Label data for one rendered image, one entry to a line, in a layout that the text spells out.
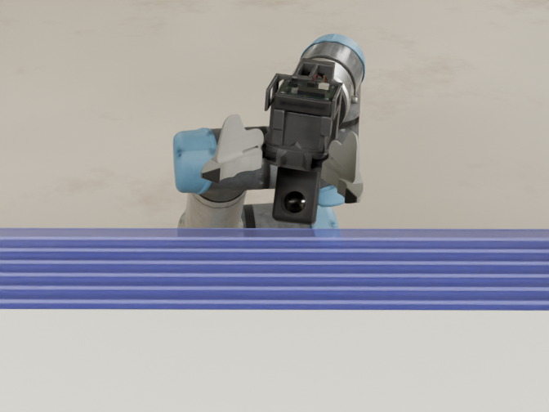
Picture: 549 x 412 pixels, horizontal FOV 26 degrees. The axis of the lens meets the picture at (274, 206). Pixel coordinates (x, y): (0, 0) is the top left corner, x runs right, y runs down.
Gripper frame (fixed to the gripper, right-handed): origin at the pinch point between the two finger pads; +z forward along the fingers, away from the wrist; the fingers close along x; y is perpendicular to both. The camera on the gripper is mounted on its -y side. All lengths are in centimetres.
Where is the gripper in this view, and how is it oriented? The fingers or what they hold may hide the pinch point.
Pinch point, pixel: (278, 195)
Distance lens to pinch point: 112.4
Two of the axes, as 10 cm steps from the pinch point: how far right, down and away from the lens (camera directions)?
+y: 0.8, -9.0, -4.4
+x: 9.8, 1.6, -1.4
